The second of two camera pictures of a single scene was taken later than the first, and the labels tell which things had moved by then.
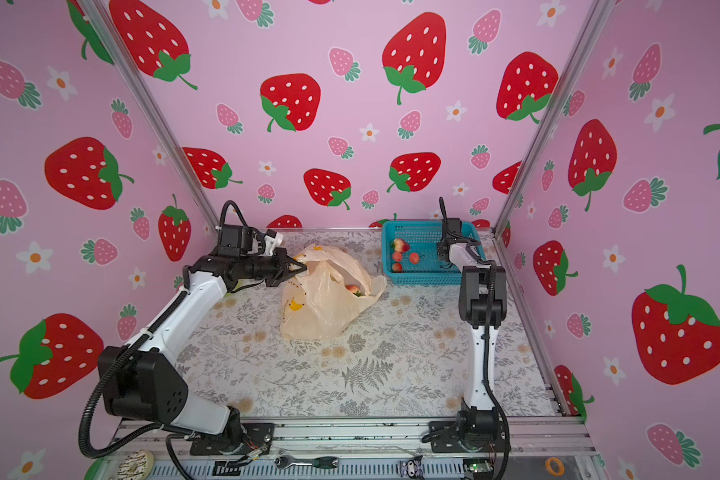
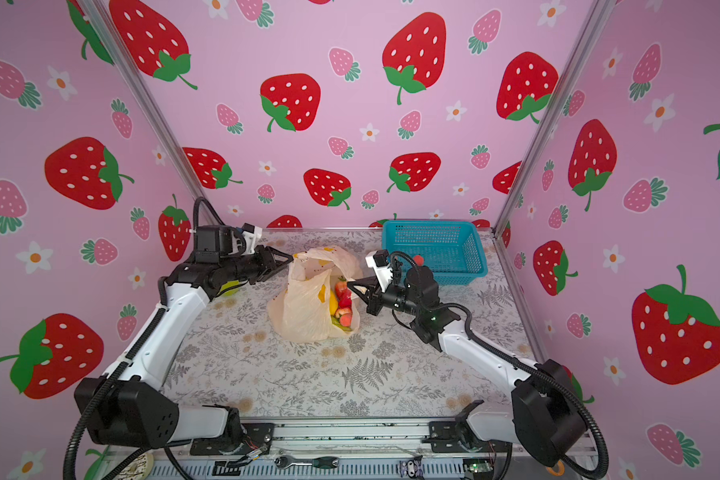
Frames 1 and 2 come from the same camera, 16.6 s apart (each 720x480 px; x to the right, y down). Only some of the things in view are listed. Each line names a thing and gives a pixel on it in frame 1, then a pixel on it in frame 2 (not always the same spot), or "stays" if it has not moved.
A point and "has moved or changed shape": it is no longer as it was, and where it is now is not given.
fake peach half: x=400 y=245 to x=345 y=316
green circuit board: x=482 y=468 stays
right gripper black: x=443 y=243 to x=372 y=296
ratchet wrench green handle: x=325 y=462 stays
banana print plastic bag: x=321 y=301 has moved or changed shape
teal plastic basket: x=410 y=252 stays
